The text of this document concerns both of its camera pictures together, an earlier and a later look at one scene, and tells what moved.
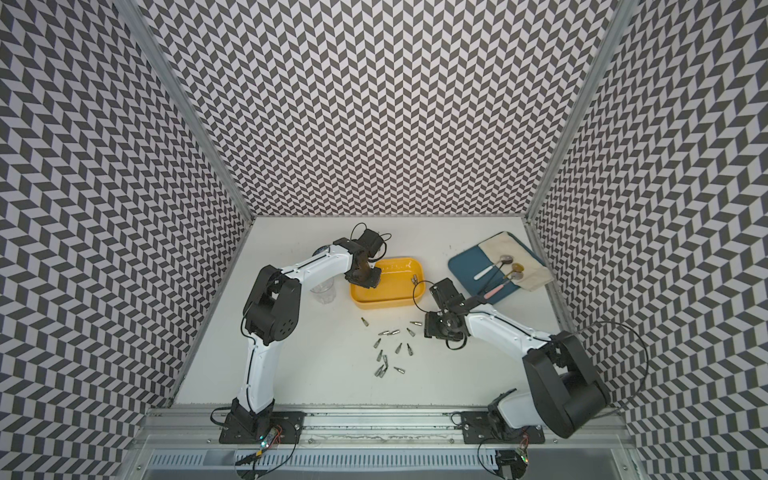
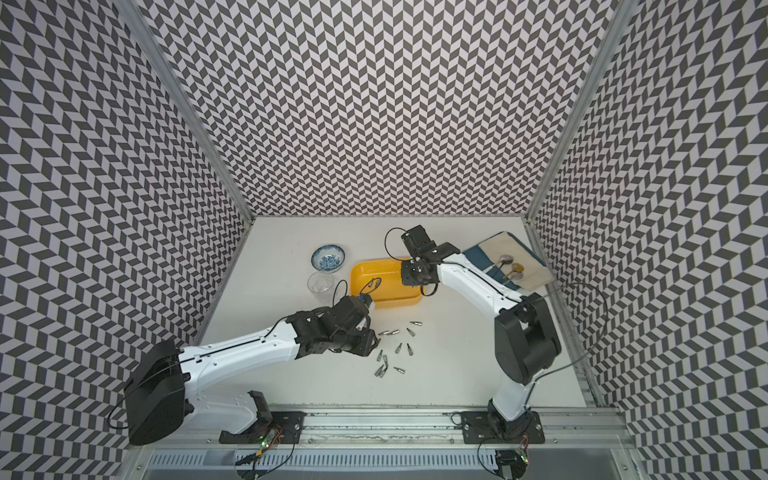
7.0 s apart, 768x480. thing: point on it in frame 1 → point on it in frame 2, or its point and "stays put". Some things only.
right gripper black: [430, 328] → [408, 279]
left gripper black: [373, 282] → [365, 348]
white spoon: [505, 259] stays put
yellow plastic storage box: [401, 285] stays put
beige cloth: [517, 262] stays put
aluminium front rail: [171, 428] stays put
